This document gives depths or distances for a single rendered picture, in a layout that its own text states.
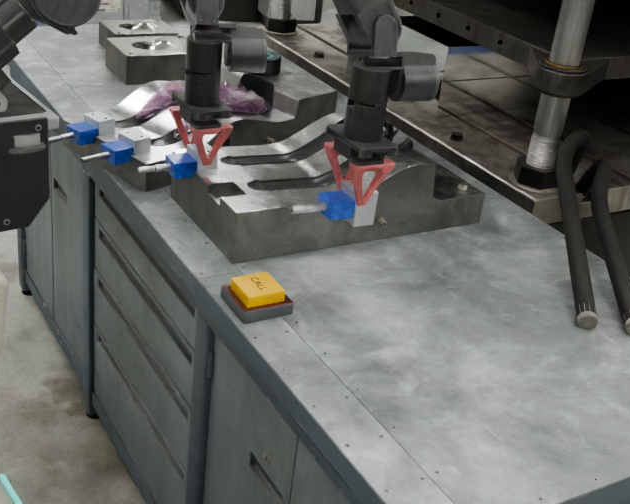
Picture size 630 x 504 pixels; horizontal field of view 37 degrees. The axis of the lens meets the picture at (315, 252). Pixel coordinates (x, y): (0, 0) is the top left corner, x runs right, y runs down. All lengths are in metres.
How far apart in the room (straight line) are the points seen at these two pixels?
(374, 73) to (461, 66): 1.01
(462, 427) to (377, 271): 0.40
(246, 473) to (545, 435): 0.55
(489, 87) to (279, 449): 1.25
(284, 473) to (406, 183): 0.52
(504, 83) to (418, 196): 0.85
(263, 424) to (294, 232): 0.31
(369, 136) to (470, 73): 1.02
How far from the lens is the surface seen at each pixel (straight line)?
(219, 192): 1.54
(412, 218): 1.63
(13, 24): 1.14
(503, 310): 1.46
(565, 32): 1.89
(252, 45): 1.52
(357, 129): 1.33
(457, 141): 2.17
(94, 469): 2.29
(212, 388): 1.62
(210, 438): 1.68
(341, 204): 1.36
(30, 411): 2.47
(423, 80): 1.35
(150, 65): 2.25
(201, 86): 1.52
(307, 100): 1.92
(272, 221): 1.47
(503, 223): 1.75
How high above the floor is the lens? 1.51
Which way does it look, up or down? 27 degrees down
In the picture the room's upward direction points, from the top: 7 degrees clockwise
